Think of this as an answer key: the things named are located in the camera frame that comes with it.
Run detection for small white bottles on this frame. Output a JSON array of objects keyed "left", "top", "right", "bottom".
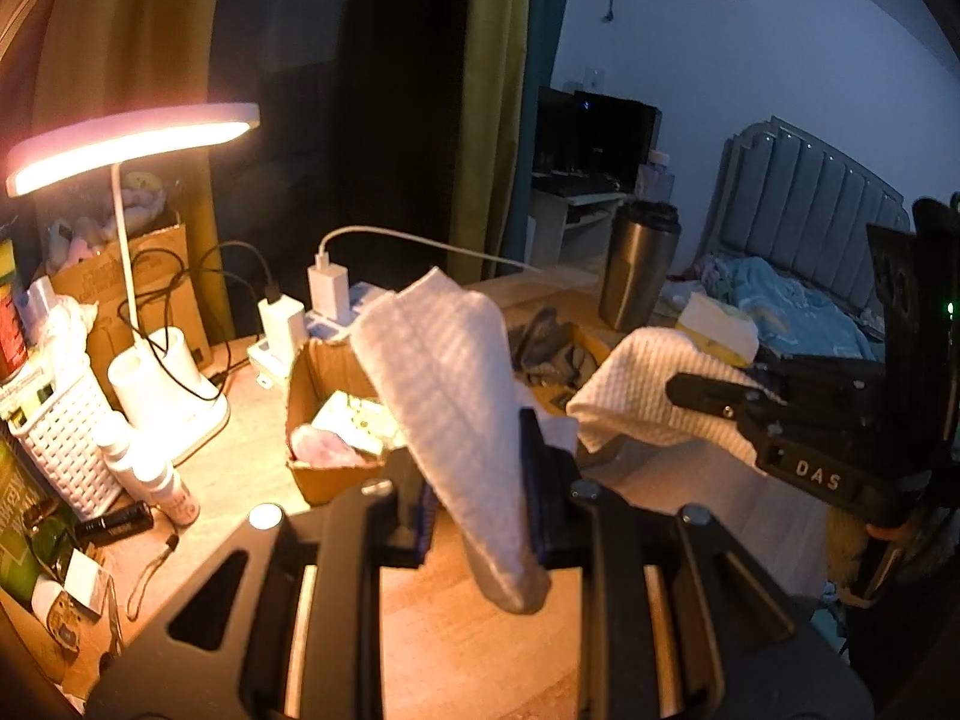
[{"left": 93, "top": 411, "right": 200, "bottom": 528}]

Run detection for white desk lamp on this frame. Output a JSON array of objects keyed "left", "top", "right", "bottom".
[{"left": 5, "top": 101, "right": 262, "bottom": 467}]

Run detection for white charger with black cable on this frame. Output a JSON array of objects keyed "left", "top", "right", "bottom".
[{"left": 193, "top": 241, "right": 310, "bottom": 377}]

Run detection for pink plush toy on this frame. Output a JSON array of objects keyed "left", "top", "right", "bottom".
[{"left": 290, "top": 424, "right": 366, "bottom": 470}]

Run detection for white woven basket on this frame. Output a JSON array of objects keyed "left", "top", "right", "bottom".
[{"left": 10, "top": 366, "right": 122, "bottom": 520}]

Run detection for brown cardboard box with plush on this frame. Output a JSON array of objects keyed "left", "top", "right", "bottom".
[{"left": 50, "top": 210, "right": 213, "bottom": 406}]

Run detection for white power strip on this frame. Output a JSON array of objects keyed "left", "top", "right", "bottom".
[{"left": 256, "top": 281, "right": 389, "bottom": 387}]

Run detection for black flashlight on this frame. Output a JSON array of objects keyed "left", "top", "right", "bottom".
[{"left": 75, "top": 500, "right": 155, "bottom": 548}]

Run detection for white paper towel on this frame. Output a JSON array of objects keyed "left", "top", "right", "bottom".
[
  {"left": 350, "top": 268, "right": 578, "bottom": 614},
  {"left": 566, "top": 327, "right": 758, "bottom": 465}
]

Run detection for teal curtain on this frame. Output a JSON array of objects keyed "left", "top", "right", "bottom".
[{"left": 501, "top": 0, "right": 578, "bottom": 263}]

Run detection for blue bedding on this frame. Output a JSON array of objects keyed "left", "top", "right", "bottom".
[{"left": 695, "top": 254, "right": 877, "bottom": 361}]

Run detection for black monitor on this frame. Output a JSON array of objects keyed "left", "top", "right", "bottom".
[{"left": 532, "top": 88, "right": 662, "bottom": 197}]

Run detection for grey padded headboard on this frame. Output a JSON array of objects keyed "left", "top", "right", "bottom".
[{"left": 698, "top": 117, "right": 910, "bottom": 316}]

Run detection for yellow curtain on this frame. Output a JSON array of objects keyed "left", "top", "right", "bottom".
[{"left": 29, "top": 0, "right": 536, "bottom": 286}]

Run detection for clear water bottle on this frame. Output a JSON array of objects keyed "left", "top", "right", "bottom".
[{"left": 635, "top": 149, "right": 675, "bottom": 203}]

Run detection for steel travel tumbler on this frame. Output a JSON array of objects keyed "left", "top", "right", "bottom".
[{"left": 599, "top": 200, "right": 682, "bottom": 333}]

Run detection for grey dotted socks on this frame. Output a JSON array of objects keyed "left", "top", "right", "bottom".
[{"left": 508, "top": 305, "right": 602, "bottom": 390}]

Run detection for cardboard tray box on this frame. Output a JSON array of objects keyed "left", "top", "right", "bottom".
[{"left": 283, "top": 320, "right": 614, "bottom": 508}]

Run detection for yellow cartoon sponge pack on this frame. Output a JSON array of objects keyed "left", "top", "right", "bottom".
[{"left": 311, "top": 390, "right": 405, "bottom": 457}]

